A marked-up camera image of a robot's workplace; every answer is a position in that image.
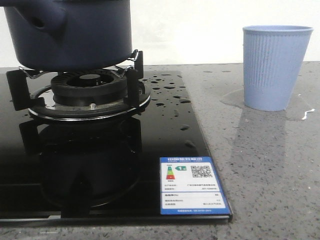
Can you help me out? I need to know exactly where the dark blue cooking pot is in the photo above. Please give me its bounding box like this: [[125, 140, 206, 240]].
[[0, 0, 132, 72]]

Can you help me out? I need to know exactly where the black gas burner head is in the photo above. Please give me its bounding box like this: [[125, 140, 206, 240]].
[[51, 69, 128, 107]]

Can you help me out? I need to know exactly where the blue white energy label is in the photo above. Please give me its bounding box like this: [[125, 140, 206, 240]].
[[159, 156, 231, 216]]

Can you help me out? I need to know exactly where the black glass gas stove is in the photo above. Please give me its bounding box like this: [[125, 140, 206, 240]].
[[0, 70, 233, 226]]

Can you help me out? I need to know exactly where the black pan support grate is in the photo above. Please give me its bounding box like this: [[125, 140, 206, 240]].
[[6, 49, 151, 122]]

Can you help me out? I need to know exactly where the light blue ribbed cup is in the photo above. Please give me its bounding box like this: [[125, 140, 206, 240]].
[[243, 25, 314, 112]]

